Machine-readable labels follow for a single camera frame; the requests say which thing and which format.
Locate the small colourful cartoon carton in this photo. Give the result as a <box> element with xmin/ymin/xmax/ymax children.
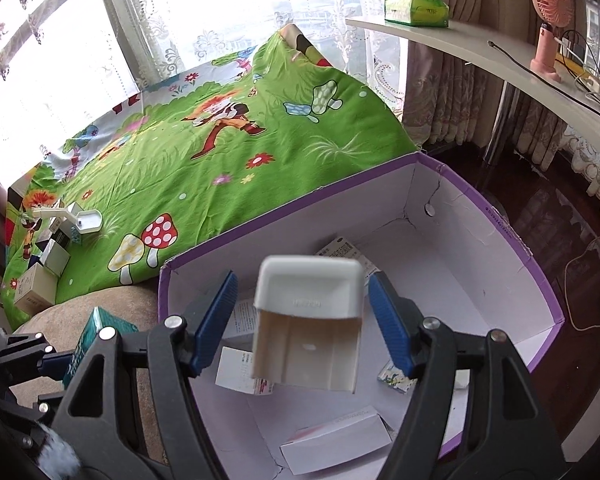
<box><xmin>377</xmin><ymin>360</ymin><xmax>414</xmax><ymax>394</ymax></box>

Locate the metal desk leg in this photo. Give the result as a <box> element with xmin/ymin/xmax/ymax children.
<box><xmin>481</xmin><ymin>82</ymin><xmax>512</xmax><ymax>167</ymax></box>

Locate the white lace curtain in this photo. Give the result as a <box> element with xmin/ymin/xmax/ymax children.
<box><xmin>0</xmin><ymin>0</ymin><xmax>413</xmax><ymax>161</ymax></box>

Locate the brown patterned curtain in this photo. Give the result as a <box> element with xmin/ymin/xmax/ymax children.
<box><xmin>400</xmin><ymin>0</ymin><xmax>588</xmax><ymax>171</ymax></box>

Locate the white cable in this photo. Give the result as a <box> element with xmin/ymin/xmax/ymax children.
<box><xmin>562</xmin><ymin>212</ymin><xmax>600</xmax><ymax>332</ymax></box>

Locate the white carton blue red label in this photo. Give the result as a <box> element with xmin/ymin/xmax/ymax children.
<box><xmin>315</xmin><ymin>235</ymin><xmax>376</xmax><ymax>277</ymax></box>

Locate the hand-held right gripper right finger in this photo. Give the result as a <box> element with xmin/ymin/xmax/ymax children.
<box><xmin>367</xmin><ymin>272</ymin><xmax>570</xmax><ymax>480</ymax></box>

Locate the green cartoon printed blanket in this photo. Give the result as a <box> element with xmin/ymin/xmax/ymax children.
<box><xmin>2</xmin><ymin>24</ymin><xmax>421</xmax><ymax>333</ymax></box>

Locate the cream white printed carton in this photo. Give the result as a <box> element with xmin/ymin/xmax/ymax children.
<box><xmin>13</xmin><ymin>261</ymin><xmax>58</xmax><ymax>319</ymax></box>

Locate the teal green carton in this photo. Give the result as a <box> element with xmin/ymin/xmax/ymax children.
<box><xmin>64</xmin><ymin>306</ymin><xmax>140</xmax><ymax>390</ymax></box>

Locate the white carton with barcode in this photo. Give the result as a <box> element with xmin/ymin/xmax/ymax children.
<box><xmin>215</xmin><ymin>345</ymin><xmax>277</xmax><ymax>397</ymax></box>

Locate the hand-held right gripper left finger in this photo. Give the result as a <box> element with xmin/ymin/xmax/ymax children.
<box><xmin>45</xmin><ymin>270</ymin><xmax>239</xmax><ymax>480</ymax></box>

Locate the large white box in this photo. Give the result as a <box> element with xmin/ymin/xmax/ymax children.
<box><xmin>40</xmin><ymin>238</ymin><xmax>72</xmax><ymax>278</ymax></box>

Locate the white lace cloth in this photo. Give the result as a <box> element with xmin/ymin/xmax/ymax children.
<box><xmin>562</xmin><ymin>122</ymin><xmax>600</xmax><ymax>221</ymax></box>

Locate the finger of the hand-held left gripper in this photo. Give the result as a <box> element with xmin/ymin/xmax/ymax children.
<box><xmin>0</xmin><ymin>391</ymin><xmax>65</xmax><ymax>461</ymax></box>
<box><xmin>0</xmin><ymin>332</ymin><xmax>73</xmax><ymax>378</ymax></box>

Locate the white plastic bracket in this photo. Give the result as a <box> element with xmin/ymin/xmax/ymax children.
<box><xmin>30</xmin><ymin>201</ymin><xmax>103</xmax><ymax>236</ymax></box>

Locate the long grey-white carton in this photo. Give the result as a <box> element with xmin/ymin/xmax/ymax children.
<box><xmin>279</xmin><ymin>404</ymin><xmax>397</xmax><ymax>477</ymax></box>

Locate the white carton with teal end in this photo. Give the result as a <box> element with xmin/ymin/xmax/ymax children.
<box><xmin>57</xmin><ymin>217</ymin><xmax>84</xmax><ymax>247</ymax></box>

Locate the white curved desk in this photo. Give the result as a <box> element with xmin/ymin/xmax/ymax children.
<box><xmin>345</xmin><ymin>15</ymin><xmax>600</xmax><ymax>147</ymax></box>

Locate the white plastic holder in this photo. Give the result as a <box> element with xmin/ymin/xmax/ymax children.
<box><xmin>250</xmin><ymin>255</ymin><xmax>365</xmax><ymax>394</ymax></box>

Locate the purple cardboard box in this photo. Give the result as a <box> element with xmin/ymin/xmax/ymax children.
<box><xmin>158</xmin><ymin>152</ymin><xmax>566</xmax><ymax>480</ymax></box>

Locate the beige plush cushion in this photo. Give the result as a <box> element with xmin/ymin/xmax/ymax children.
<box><xmin>10</xmin><ymin>284</ymin><xmax>181</xmax><ymax>466</ymax></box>

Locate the small yellow object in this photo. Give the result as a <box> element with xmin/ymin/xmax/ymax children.
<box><xmin>560</xmin><ymin>52</ymin><xmax>598</xmax><ymax>78</ymax></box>

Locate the black cable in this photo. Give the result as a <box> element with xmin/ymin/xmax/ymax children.
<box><xmin>487</xmin><ymin>40</ymin><xmax>600</xmax><ymax>123</ymax></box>

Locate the green tissue pack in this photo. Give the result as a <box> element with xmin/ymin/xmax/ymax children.
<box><xmin>383</xmin><ymin>0</ymin><xmax>451</xmax><ymax>29</ymax></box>

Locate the small grey-white carton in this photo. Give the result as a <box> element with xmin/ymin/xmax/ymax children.
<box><xmin>224</xmin><ymin>296</ymin><xmax>259</xmax><ymax>342</ymax></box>

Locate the pink handheld fan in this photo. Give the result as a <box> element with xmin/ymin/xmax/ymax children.
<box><xmin>530</xmin><ymin>0</ymin><xmax>589</xmax><ymax>84</ymax></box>

